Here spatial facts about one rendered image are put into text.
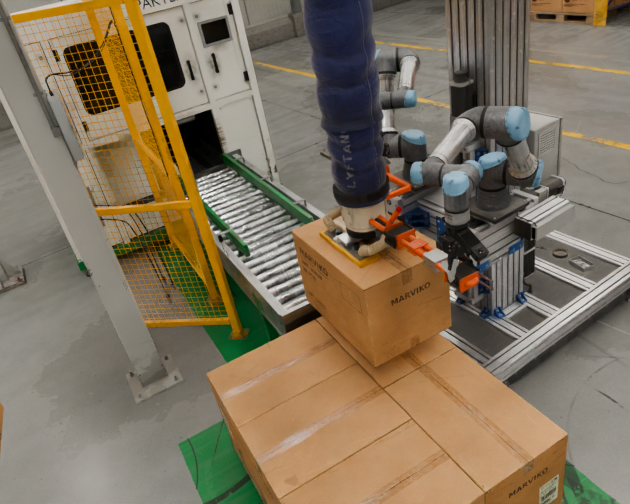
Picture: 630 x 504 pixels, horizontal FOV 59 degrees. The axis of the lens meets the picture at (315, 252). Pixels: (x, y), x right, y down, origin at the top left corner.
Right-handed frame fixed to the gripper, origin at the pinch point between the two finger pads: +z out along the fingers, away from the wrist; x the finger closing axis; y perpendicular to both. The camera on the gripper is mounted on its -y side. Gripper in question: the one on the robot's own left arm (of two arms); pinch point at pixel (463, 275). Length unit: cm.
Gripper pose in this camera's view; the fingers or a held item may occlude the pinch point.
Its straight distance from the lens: 187.5
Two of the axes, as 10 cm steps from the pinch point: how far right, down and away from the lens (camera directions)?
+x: -8.7, 3.9, -3.1
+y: -4.6, -4.1, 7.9
